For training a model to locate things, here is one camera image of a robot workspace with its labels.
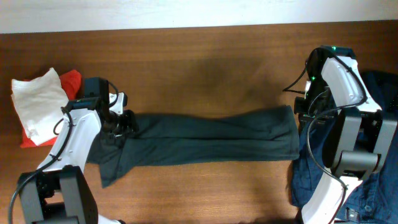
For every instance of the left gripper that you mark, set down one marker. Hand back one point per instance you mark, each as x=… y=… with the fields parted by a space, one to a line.
x=125 y=123

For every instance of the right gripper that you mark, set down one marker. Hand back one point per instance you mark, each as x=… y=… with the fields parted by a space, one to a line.
x=301 y=111

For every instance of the black t-shirt white lettering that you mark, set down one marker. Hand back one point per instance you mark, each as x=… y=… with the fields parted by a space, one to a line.
x=176 y=139

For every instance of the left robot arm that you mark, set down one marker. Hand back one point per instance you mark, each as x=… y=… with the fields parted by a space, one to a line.
x=57 y=191

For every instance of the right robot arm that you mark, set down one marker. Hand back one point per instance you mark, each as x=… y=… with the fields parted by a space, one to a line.
x=338 y=68

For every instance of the folded red shirt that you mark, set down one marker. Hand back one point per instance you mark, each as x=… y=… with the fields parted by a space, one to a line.
x=71 y=83

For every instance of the folded white shirt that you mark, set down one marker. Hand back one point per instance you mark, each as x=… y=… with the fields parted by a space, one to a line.
x=38 y=105

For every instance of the navy blue shorts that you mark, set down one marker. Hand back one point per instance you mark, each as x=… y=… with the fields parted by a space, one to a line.
x=348 y=164

